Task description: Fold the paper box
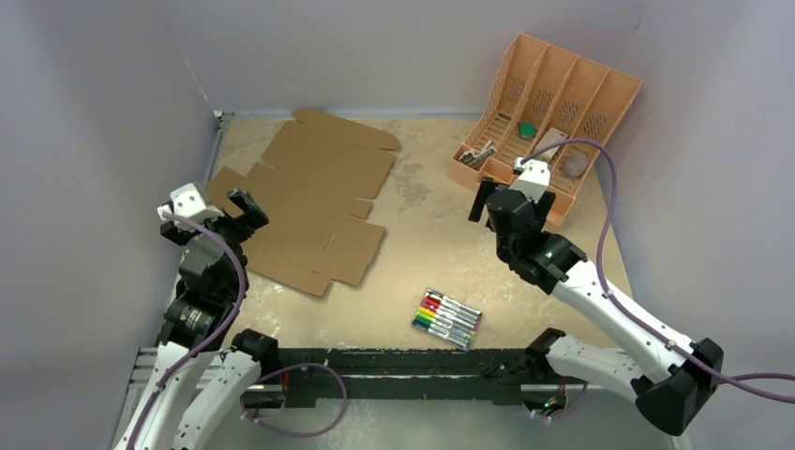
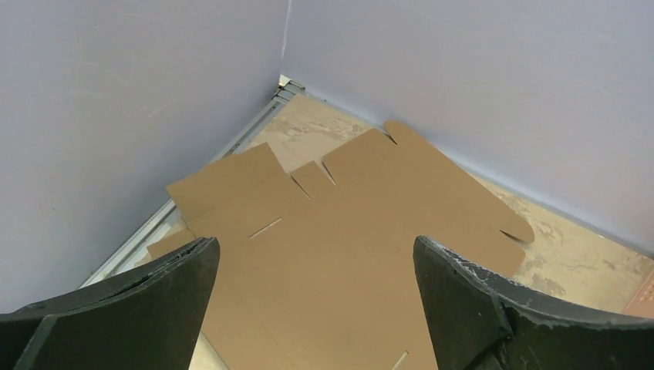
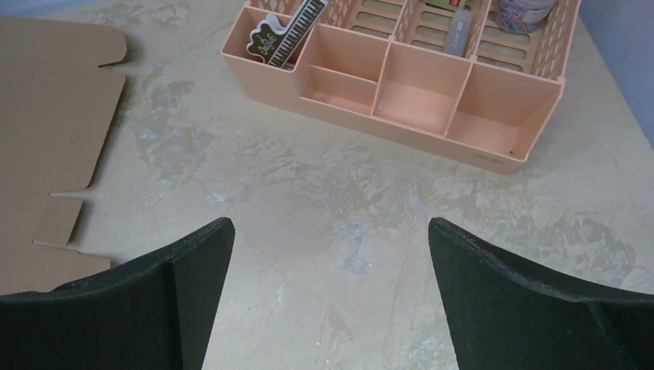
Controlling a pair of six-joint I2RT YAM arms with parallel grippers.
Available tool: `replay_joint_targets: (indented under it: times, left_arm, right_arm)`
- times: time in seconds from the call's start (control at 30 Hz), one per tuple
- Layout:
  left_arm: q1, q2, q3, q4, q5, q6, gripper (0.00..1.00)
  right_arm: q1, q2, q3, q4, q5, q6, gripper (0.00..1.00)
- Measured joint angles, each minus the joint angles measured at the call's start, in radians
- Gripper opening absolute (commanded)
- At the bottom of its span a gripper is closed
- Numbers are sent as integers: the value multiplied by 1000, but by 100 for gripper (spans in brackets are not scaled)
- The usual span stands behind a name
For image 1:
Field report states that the brown cardboard box sheet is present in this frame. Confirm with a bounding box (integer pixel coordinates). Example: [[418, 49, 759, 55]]
[[206, 108, 400, 296]]

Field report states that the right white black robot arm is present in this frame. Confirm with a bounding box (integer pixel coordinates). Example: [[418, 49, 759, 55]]
[[469, 177, 724, 436]]

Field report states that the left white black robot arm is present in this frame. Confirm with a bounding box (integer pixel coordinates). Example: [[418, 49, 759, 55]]
[[116, 183, 279, 449]]

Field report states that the white paper box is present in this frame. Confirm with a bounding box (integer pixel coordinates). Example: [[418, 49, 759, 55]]
[[532, 127, 568, 163]]

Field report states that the black white striped item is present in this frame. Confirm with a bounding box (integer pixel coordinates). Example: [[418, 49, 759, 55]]
[[457, 140, 496, 169]]

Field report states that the clear plastic cup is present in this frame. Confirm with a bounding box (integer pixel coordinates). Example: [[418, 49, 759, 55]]
[[561, 152, 590, 180]]

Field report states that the green small object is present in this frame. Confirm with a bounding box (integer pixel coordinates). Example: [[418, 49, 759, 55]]
[[517, 122, 536, 140]]

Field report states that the orange plastic file organizer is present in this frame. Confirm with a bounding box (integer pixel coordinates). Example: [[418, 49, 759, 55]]
[[448, 34, 642, 189]]

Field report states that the pack of coloured markers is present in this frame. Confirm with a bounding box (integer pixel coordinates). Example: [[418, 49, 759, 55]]
[[411, 288, 483, 351]]

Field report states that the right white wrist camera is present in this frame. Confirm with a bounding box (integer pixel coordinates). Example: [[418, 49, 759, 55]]
[[509, 157, 551, 203]]

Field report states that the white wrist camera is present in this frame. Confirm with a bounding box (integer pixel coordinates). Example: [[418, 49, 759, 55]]
[[157, 183, 223, 232], [509, 157, 551, 203]]

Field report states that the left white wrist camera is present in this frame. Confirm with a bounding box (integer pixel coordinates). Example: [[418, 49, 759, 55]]
[[157, 183, 223, 232]]

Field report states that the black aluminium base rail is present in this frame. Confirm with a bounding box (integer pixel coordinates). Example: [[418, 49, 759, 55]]
[[277, 348, 563, 408]]

